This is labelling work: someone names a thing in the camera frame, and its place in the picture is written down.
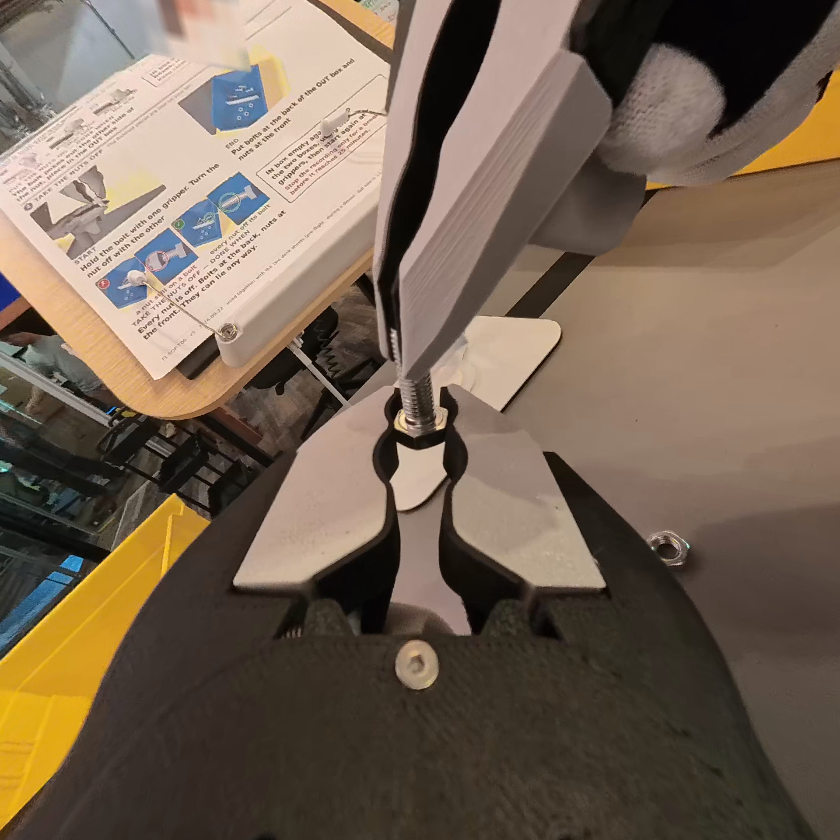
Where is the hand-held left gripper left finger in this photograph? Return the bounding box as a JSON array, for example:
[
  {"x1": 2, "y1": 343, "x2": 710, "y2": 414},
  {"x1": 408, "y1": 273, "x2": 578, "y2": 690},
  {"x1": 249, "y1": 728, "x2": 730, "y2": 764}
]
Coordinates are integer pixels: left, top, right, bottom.
[{"x1": 233, "y1": 387, "x2": 403, "y2": 635}]

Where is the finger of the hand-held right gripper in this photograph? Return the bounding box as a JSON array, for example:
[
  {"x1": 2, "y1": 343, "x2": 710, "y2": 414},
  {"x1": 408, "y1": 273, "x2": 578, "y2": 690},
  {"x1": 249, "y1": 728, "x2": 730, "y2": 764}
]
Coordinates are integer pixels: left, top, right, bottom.
[
  {"x1": 373, "y1": 0, "x2": 501, "y2": 361},
  {"x1": 395, "y1": 0, "x2": 614, "y2": 380}
]

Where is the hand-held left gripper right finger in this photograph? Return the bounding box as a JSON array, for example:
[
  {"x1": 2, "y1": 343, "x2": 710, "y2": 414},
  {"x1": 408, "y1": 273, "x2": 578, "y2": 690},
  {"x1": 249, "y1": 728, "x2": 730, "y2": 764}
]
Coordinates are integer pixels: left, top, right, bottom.
[{"x1": 437, "y1": 386, "x2": 607, "y2": 635}]

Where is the silver hex nut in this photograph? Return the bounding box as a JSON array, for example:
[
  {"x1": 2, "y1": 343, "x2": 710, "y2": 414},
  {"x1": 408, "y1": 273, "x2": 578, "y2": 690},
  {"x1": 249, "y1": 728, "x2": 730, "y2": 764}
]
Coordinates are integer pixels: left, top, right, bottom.
[
  {"x1": 646, "y1": 530, "x2": 688, "y2": 567},
  {"x1": 392, "y1": 407, "x2": 450, "y2": 442}
]

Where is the yellow plastic parts bin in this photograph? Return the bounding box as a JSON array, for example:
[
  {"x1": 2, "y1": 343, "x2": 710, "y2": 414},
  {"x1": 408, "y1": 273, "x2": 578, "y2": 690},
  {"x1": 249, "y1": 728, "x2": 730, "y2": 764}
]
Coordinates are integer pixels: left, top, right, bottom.
[
  {"x1": 0, "y1": 492, "x2": 212, "y2": 840},
  {"x1": 645, "y1": 98, "x2": 840, "y2": 193}
]

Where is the person's right hand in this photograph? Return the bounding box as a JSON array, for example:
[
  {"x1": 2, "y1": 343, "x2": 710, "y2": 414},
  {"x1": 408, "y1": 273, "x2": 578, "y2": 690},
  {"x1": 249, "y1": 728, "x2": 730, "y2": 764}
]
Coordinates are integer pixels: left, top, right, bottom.
[{"x1": 597, "y1": 39, "x2": 840, "y2": 188}]

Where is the printed instruction sheet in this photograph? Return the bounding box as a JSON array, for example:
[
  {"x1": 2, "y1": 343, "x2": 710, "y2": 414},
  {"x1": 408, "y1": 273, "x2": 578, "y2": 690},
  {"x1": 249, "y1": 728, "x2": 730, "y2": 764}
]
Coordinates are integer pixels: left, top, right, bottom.
[{"x1": 0, "y1": 26, "x2": 395, "y2": 382}]

